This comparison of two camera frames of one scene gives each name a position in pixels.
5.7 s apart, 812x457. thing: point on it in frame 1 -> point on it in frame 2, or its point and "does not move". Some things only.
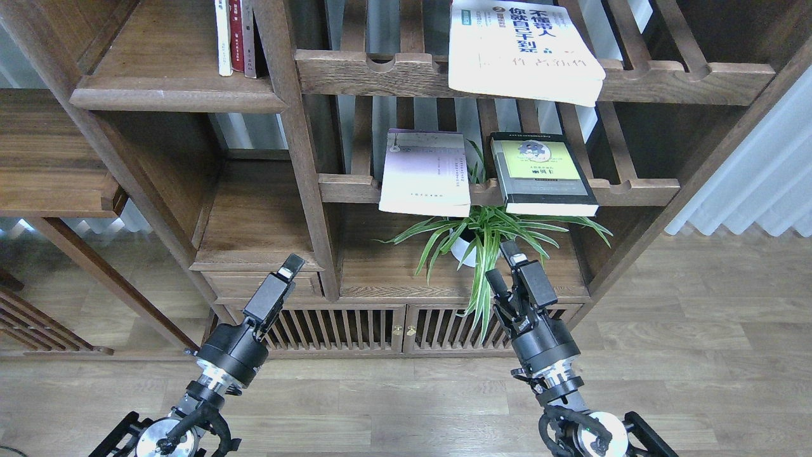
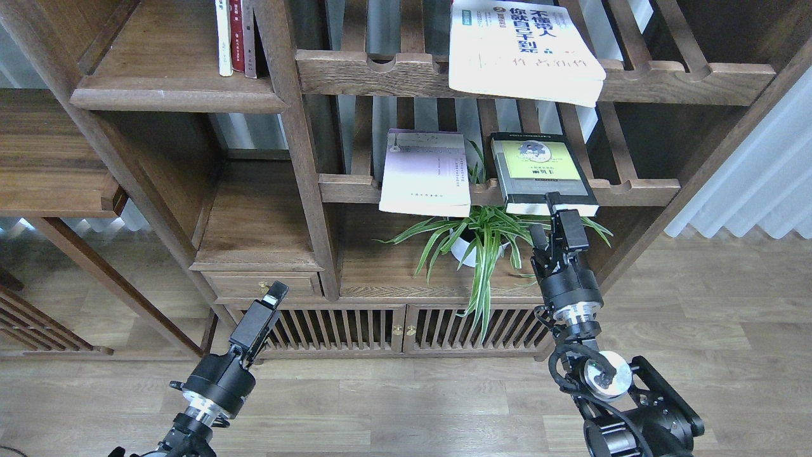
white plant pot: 466,252 does not move
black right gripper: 540,341 -> 564,282
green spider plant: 476,238 does not move
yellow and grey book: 538,175 does not move
